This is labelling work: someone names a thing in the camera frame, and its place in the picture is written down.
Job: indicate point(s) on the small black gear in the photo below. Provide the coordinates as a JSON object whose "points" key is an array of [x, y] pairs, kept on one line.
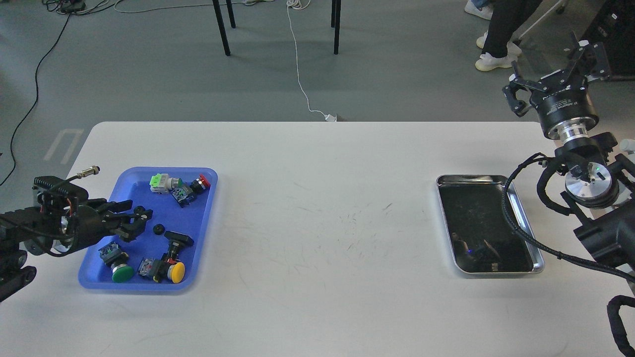
{"points": [[158, 229]]}

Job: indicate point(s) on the yellow push button switch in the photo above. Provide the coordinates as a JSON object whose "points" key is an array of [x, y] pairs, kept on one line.
{"points": [[158, 270]]}

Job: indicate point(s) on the green push button switch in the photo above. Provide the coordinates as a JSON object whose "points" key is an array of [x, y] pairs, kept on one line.
{"points": [[116, 259]]}

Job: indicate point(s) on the black equipment case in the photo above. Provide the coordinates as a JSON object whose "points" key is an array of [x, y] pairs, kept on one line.
{"points": [[614, 26]]}

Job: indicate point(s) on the person leg black trousers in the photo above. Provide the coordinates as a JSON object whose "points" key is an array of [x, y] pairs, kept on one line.
{"points": [[508, 16]]}

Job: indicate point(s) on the white sneaker far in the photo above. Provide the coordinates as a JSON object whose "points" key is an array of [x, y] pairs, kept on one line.
{"points": [[481, 8]]}

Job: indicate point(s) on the white sneaker near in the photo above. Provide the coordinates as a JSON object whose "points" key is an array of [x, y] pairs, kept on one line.
{"points": [[487, 62]]}

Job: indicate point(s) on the black selector switch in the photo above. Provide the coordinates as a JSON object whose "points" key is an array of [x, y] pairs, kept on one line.
{"points": [[176, 242]]}

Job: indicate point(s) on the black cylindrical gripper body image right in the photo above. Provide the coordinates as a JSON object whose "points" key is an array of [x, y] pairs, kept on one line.
{"points": [[561, 104]]}

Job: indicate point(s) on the black chair leg left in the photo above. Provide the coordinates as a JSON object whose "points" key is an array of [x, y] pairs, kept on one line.
{"points": [[221, 25]]}

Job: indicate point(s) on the white sneaker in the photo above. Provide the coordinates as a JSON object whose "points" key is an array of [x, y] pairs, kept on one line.
{"points": [[487, 62], [481, 8]]}

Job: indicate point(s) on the black chair leg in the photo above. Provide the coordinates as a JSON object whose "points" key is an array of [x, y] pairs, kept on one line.
{"points": [[336, 8], [221, 25]]}

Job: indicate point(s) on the red push button switch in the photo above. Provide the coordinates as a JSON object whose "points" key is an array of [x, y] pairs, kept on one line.
{"points": [[200, 184]]}

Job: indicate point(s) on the silver metal tray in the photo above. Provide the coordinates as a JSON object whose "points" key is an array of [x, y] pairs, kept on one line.
{"points": [[482, 242]]}

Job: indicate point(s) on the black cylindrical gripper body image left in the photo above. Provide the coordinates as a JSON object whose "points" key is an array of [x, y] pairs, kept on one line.
{"points": [[86, 227]]}

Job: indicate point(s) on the light green terminal switch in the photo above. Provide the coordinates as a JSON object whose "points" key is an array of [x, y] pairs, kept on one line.
{"points": [[163, 183]]}

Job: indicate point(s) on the black chair leg right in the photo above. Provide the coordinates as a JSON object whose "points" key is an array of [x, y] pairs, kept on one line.
{"points": [[336, 8]]}

